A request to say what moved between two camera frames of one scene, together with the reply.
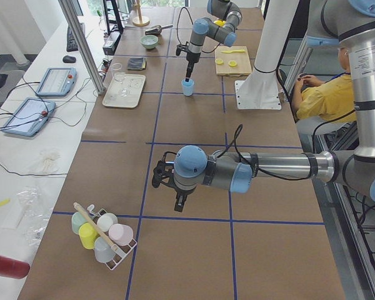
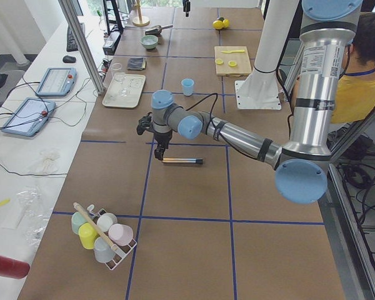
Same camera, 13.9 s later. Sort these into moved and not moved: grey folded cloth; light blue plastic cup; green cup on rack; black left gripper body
Moved: black left gripper body
Not moved: grey folded cloth; green cup on rack; light blue plastic cup
